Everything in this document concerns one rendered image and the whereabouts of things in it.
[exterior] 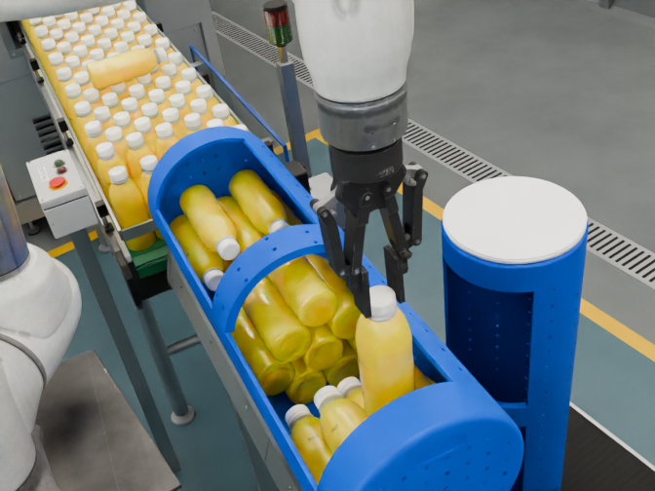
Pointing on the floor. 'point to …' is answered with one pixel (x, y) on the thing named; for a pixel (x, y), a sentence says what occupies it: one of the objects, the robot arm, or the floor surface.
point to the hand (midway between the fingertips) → (377, 282)
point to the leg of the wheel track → (255, 459)
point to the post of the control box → (123, 344)
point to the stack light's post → (293, 113)
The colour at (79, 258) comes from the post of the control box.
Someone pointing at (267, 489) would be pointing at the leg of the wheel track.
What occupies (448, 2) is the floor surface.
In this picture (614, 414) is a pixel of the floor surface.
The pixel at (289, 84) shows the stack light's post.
